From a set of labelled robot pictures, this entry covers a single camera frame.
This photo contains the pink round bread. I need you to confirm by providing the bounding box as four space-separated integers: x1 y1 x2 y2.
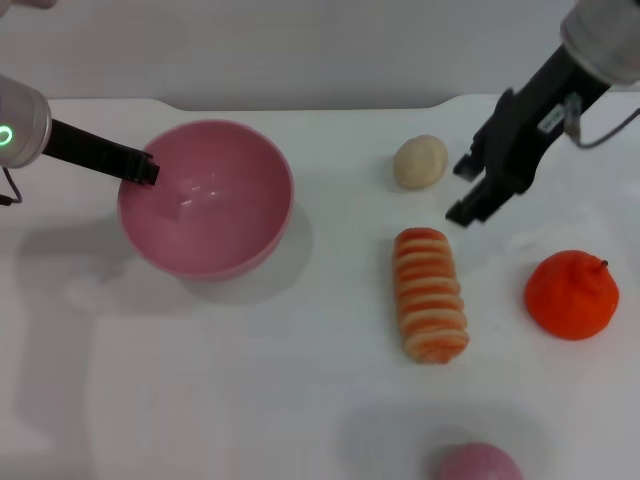
434 442 525 480

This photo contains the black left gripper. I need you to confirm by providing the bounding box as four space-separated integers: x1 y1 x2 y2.
47 118 162 188

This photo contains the beige round bread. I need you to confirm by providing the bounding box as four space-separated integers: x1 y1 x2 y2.
392 133 450 191

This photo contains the orange red pear-shaped bread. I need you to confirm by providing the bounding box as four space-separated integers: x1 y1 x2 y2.
523 249 621 342

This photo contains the left arm cable with connector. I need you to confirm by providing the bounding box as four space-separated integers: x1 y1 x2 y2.
0 166 24 208

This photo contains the orange striped bread roll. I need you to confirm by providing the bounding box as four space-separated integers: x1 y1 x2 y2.
392 227 471 366

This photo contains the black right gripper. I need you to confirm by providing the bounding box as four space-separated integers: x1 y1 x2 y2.
445 42 614 228

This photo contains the right arm cable with connector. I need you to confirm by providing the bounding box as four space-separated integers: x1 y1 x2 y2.
563 93 640 149

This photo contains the pink plastic bowl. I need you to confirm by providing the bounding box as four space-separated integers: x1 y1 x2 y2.
117 119 295 282

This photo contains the arm cable with connector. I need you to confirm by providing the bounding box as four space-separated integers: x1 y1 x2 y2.
563 93 640 149
0 166 24 208

